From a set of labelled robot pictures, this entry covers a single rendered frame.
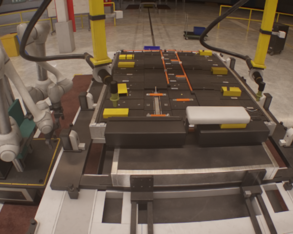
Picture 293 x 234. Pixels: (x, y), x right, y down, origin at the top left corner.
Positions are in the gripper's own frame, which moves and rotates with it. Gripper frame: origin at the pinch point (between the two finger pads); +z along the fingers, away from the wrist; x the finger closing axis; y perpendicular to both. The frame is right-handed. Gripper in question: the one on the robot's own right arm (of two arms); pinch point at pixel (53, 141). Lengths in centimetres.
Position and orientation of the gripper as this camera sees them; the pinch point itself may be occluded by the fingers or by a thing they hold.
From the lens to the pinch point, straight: 184.4
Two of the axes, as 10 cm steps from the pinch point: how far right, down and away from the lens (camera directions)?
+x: 0.7, 5.7, -8.2
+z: 0.0, 8.2, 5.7
